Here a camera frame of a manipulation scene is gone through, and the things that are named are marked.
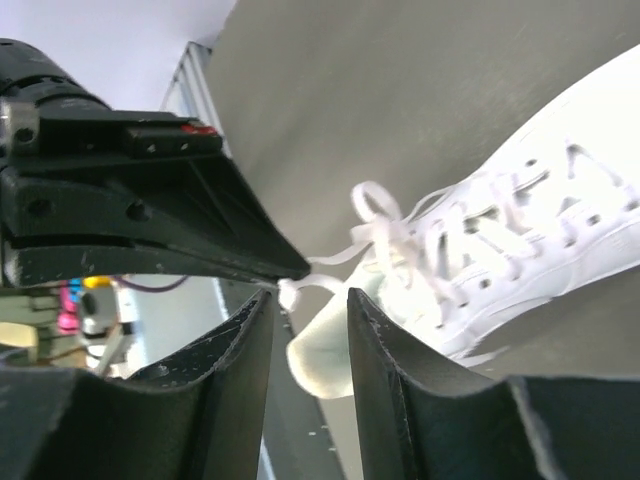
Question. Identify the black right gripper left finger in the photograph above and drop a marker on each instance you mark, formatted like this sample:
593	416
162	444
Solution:
197	414

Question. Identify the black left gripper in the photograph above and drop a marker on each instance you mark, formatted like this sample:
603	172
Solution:
76	204

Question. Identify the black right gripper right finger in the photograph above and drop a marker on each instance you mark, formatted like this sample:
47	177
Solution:
420	415

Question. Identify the white shoelace of shoe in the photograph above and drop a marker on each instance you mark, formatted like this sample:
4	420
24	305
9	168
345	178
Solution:
471	257

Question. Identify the white sneaker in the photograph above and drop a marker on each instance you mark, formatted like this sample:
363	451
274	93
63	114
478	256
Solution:
599	113

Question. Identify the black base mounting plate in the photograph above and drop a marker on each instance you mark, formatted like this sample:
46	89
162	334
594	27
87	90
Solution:
296	442

